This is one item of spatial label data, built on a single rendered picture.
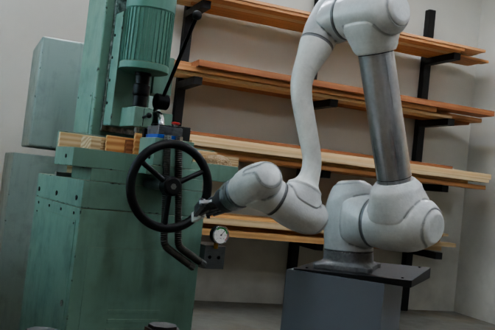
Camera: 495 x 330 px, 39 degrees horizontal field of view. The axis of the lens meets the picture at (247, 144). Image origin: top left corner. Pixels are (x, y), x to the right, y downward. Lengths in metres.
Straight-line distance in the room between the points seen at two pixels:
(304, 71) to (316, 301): 0.68
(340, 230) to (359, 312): 0.25
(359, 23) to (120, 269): 1.09
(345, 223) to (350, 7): 0.64
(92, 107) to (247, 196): 0.98
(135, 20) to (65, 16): 2.38
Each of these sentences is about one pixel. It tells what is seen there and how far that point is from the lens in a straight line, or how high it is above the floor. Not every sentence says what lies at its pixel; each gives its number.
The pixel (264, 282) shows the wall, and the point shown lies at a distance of 5.25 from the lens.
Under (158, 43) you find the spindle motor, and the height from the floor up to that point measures 1.29.
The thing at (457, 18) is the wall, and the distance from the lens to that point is 6.17.
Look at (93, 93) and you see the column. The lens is 2.69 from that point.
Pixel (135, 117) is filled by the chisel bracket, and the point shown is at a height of 1.03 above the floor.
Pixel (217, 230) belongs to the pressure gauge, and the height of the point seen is 0.68.
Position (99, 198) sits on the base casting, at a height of 0.75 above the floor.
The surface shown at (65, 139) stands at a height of 0.93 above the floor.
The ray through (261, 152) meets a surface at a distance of 4.55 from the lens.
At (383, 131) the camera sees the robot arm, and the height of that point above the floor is 1.03.
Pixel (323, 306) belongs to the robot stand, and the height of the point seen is 0.51.
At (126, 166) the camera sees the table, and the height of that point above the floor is 0.86.
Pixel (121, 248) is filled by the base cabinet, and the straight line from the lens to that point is 2.36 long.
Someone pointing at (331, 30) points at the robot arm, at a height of 1.30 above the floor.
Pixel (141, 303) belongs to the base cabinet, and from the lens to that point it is 2.42.
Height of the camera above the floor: 0.84
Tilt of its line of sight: 3 degrees up
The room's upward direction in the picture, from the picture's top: 6 degrees clockwise
